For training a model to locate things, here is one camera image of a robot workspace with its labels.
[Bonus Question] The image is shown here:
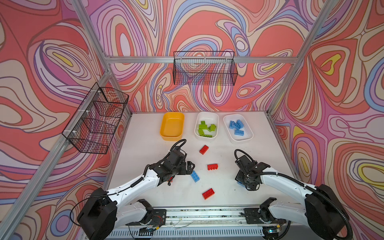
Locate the blue lego brick cluster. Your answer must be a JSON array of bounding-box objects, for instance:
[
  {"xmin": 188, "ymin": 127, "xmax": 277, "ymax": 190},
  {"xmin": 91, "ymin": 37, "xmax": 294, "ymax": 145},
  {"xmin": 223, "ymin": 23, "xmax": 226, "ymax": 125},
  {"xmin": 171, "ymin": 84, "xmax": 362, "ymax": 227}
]
[{"xmin": 191, "ymin": 171, "xmax": 200, "ymax": 183}]

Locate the red lego brick top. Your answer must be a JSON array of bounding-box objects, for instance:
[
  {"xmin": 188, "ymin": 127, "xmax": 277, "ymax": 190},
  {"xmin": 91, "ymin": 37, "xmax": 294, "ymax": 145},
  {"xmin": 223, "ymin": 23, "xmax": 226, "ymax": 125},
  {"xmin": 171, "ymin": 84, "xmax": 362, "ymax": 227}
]
[{"xmin": 199, "ymin": 145, "xmax": 209, "ymax": 155}]

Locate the red lego brick bottom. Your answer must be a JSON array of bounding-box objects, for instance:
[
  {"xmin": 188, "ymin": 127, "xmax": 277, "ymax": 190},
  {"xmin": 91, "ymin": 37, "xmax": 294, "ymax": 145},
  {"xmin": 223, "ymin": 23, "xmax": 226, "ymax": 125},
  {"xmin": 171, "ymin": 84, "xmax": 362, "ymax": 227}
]
[{"xmin": 202, "ymin": 188, "xmax": 215, "ymax": 200}]

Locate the green lego brick bottom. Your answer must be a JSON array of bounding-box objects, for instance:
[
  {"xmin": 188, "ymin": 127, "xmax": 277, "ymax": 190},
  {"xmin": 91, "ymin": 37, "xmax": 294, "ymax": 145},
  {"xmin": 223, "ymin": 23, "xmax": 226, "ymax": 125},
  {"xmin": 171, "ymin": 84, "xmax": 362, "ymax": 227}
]
[{"xmin": 199, "ymin": 124, "xmax": 210, "ymax": 132}]

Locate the small green lego brick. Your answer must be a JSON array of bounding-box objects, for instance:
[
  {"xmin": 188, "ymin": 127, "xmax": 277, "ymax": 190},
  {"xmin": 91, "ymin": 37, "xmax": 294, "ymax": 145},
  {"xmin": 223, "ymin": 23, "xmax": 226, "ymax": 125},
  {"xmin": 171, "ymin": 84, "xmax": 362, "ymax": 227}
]
[{"xmin": 209, "ymin": 124, "xmax": 216, "ymax": 132}]

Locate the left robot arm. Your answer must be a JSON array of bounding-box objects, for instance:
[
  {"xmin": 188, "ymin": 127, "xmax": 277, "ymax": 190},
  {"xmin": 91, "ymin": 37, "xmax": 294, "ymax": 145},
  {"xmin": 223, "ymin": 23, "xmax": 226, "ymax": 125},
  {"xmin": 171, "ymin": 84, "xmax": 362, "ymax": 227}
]
[{"xmin": 77, "ymin": 149, "xmax": 195, "ymax": 240}]

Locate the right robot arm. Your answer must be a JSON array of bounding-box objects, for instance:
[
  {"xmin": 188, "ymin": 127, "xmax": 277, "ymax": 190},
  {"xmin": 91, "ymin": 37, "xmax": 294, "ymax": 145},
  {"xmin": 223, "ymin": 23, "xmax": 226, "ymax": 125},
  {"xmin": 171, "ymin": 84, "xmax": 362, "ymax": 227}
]
[{"xmin": 235, "ymin": 153, "xmax": 353, "ymax": 240}]

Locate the red lego brick on side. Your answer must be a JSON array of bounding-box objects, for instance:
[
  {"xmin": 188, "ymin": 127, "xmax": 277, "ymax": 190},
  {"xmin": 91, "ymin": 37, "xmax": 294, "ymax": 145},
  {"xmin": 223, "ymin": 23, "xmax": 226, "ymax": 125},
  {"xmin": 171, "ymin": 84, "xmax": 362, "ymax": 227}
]
[{"xmin": 207, "ymin": 164, "xmax": 219, "ymax": 171}]

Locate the right white plastic container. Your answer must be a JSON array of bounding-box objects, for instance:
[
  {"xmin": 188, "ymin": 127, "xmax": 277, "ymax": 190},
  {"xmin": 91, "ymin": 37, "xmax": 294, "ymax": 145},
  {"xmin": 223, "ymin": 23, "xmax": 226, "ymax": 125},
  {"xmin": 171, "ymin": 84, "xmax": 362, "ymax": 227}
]
[{"xmin": 223, "ymin": 114, "xmax": 254, "ymax": 144}]

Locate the white plastic container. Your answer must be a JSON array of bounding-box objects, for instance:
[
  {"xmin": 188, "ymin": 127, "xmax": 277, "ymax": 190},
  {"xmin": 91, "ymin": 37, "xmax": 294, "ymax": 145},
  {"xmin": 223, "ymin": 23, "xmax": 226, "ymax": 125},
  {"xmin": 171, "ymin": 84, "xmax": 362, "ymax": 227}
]
[
  {"xmin": 223, "ymin": 114, "xmax": 254, "ymax": 144},
  {"xmin": 194, "ymin": 112, "xmax": 220, "ymax": 142}
]

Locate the yellow plastic container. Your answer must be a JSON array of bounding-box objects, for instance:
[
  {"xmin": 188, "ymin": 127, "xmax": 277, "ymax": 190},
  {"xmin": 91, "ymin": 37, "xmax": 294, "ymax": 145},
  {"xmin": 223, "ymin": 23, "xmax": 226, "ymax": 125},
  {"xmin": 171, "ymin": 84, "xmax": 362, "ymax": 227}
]
[{"xmin": 160, "ymin": 112, "xmax": 185, "ymax": 142}]

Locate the middle white plastic container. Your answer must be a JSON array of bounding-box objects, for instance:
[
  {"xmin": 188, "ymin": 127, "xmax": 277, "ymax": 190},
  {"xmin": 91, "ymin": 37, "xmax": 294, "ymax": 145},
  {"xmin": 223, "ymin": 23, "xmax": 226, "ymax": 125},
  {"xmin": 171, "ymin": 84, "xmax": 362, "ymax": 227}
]
[{"xmin": 194, "ymin": 112, "xmax": 220, "ymax": 142}]

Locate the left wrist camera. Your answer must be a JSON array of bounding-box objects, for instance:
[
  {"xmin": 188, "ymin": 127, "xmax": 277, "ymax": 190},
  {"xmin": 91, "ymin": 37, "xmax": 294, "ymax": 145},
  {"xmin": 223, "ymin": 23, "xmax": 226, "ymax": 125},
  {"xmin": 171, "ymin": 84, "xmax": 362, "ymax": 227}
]
[{"xmin": 170, "ymin": 149, "xmax": 185, "ymax": 160}]

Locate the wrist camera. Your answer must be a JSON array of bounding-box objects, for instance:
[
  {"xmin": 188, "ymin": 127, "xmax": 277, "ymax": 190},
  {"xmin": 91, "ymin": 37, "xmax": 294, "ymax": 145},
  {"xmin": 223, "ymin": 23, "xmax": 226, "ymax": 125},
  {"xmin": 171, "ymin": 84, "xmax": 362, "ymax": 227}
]
[
  {"xmin": 170, "ymin": 149, "xmax": 185, "ymax": 160},
  {"xmin": 237, "ymin": 155, "xmax": 254, "ymax": 168}
]

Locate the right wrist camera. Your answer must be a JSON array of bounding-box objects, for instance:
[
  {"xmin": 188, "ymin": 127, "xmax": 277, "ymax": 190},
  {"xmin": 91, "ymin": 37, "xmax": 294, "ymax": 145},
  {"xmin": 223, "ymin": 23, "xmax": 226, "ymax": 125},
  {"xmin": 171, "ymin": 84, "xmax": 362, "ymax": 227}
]
[{"xmin": 237, "ymin": 155, "xmax": 254, "ymax": 168}]

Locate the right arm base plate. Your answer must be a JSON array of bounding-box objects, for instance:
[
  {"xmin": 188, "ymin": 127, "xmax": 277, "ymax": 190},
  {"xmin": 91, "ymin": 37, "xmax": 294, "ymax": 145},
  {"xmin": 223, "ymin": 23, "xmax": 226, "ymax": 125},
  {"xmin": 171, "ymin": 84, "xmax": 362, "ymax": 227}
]
[{"xmin": 240, "ymin": 208, "xmax": 287, "ymax": 225}]

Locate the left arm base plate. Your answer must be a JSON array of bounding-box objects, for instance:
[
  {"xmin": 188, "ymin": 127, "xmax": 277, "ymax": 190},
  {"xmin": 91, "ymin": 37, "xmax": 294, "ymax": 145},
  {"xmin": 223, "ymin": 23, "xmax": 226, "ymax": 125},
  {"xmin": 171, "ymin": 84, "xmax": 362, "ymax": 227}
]
[{"xmin": 126, "ymin": 209, "xmax": 167, "ymax": 228}]

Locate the left black wire basket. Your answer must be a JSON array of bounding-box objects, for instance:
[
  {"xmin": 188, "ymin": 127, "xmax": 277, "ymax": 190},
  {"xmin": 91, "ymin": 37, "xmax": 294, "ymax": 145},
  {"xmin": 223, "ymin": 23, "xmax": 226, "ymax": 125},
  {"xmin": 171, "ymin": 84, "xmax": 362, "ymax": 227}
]
[{"xmin": 62, "ymin": 83, "xmax": 129, "ymax": 155}]

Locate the black wire basket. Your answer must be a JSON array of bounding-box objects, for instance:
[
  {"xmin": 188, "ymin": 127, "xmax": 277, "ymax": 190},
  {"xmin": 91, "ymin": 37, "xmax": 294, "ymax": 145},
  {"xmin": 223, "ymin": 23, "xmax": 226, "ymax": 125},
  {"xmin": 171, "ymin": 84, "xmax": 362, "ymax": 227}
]
[
  {"xmin": 173, "ymin": 50, "xmax": 238, "ymax": 86},
  {"xmin": 62, "ymin": 83, "xmax": 129, "ymax": 155}
]

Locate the back black wire basket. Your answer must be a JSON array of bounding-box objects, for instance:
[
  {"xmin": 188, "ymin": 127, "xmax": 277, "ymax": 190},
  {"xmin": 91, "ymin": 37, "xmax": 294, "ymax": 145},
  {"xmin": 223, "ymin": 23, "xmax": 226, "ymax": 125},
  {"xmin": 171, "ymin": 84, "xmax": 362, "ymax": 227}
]
[{"xmin": 173, "ymin": 50, "xmax": 238, "ymax": 86}]

